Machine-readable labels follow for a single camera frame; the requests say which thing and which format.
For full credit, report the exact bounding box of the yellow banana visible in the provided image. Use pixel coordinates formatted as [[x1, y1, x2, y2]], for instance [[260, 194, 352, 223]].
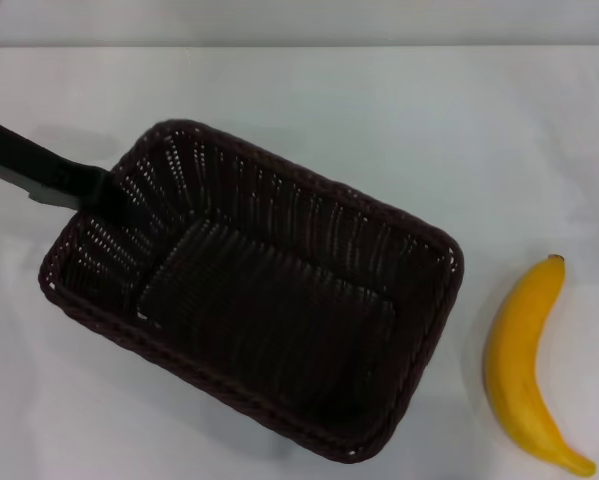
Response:
[[483, 254, 598, 478]]

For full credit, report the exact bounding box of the dark brown woven basket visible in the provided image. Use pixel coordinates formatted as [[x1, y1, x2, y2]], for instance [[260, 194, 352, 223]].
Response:
[[37, 118, 466, 460]]

